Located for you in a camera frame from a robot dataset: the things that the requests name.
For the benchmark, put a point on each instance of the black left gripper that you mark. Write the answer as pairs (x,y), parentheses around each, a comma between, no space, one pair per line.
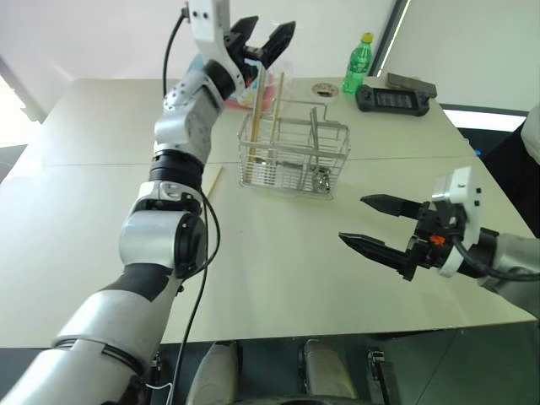
(242,52)

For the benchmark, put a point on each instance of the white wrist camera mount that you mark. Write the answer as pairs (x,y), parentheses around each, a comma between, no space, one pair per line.
(206,25)
(462,202)

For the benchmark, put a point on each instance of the wooden chopstick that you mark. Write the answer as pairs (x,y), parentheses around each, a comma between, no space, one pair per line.
(276,114)
(256,114)

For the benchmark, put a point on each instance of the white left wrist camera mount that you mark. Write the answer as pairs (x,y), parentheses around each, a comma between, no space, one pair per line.
(206,25)

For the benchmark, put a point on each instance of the dark brown flat box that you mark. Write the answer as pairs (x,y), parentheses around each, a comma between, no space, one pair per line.
(411,83)

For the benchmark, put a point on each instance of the metal spoon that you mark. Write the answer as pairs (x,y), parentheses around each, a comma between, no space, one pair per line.
(322,181)

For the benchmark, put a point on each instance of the green plastic bottle yellow cap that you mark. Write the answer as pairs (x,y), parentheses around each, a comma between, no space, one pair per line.
(358,67)

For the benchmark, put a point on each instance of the black handheld game controller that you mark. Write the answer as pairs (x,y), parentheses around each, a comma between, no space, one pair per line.
(392,100)

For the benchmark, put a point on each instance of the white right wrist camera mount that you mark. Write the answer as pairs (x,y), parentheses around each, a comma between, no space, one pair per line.
(462,202)

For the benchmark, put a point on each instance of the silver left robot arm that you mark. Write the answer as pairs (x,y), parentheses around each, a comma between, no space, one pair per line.
(185,122)

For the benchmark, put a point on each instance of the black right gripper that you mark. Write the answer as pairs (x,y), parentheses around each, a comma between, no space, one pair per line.
(432,242)

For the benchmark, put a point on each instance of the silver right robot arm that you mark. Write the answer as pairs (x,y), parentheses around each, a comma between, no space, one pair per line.
(512,261)

